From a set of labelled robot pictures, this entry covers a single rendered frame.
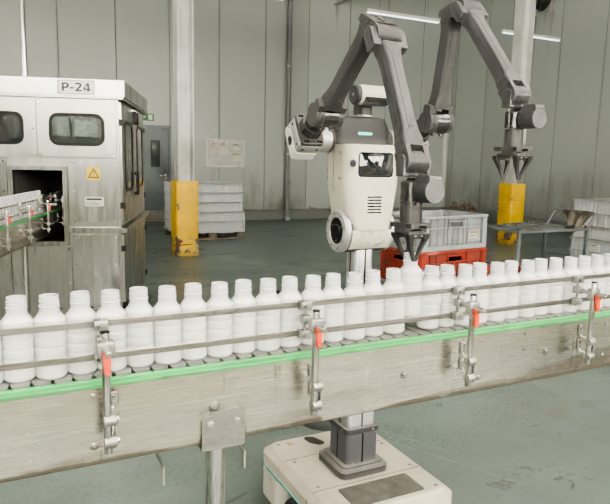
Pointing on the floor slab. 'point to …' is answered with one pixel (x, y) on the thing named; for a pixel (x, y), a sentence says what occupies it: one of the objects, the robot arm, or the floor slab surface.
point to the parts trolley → (540, 232)
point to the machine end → (64, 140)
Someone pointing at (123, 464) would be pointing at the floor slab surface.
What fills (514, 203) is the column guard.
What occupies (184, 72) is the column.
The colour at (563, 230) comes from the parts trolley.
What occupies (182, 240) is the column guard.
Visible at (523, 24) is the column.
